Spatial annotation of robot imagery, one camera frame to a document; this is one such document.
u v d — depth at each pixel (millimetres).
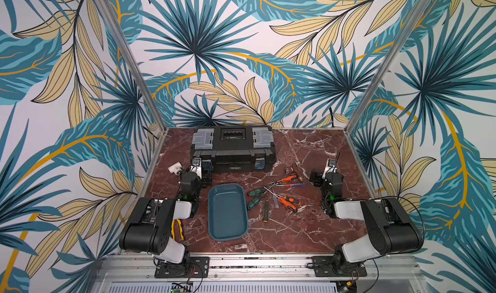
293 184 950
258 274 733
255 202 879
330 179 698
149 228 436
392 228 450
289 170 977
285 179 975
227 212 890
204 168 918
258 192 919
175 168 977
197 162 797
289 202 892
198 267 681
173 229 818
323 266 733
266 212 858
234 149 880
